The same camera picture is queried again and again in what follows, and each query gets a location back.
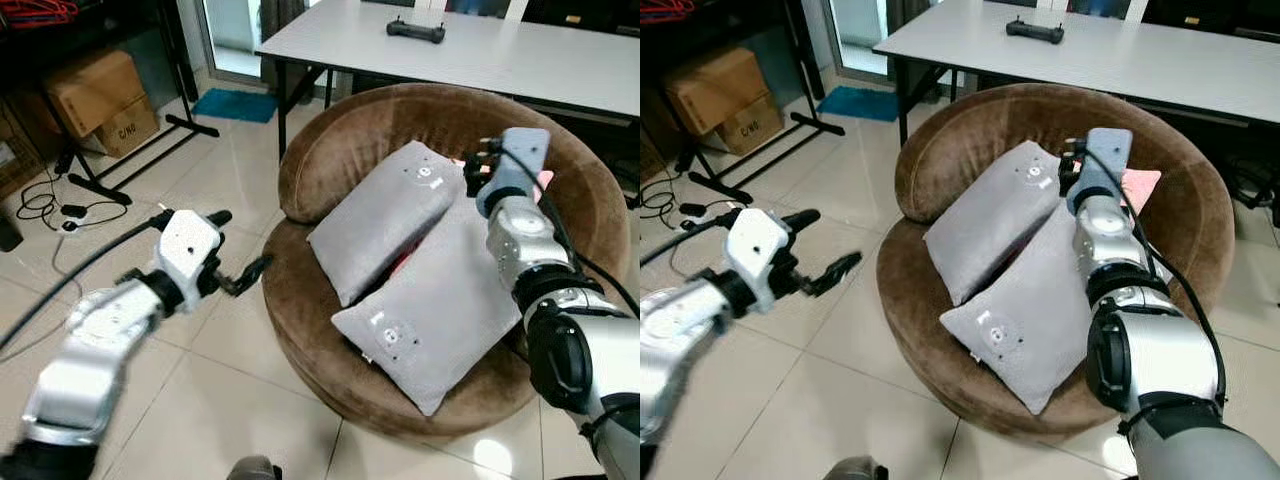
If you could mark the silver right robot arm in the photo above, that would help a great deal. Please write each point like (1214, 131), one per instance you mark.
(1150, 350)
(570, 330)

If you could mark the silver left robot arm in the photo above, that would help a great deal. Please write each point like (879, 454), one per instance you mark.
(668, 335)
(85, 350)

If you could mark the pink pillow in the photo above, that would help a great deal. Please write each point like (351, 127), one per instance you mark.
(544, 182)
(1140, 188)

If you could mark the grey rectangular pillow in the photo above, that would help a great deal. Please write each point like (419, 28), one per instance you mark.
(1030, 320)
(990, 220)
(440, 310)
(385, 220)

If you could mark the brown round velvet sofa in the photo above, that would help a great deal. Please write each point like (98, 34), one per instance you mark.
(350, 130)
(980, 120)

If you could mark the blue floor mat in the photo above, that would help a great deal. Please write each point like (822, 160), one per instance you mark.
(235, 105)
(858, 103)

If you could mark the black metal rack stand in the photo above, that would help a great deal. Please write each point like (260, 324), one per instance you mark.
(775, 145)
(150, 145)

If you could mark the white table with black legs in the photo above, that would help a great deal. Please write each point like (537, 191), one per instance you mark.
(500, 55)
(1130, 55)

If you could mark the printed brown cardboard box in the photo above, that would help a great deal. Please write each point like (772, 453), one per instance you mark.
(130, 128)
(755, 128)

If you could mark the black remote controller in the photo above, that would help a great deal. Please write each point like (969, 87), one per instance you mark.
(1035, 31)
(415, 31)

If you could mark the plain brown cardboard box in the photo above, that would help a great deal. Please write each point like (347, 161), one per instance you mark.
(715, 88)
(95, 90)

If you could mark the dark brown cardboard box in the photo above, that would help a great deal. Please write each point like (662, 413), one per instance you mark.
(18, 150)
(650, 158)

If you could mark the grey robot foot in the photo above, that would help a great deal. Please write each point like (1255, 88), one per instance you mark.
(253, 469)
(855, 470)

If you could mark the small black box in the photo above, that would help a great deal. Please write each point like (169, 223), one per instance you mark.
(9, 233)

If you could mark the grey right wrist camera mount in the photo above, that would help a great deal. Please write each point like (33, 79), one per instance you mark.
(1102, 165)
(518, 165)

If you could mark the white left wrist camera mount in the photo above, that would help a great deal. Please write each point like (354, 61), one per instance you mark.
(755, 245)
(187, 243)

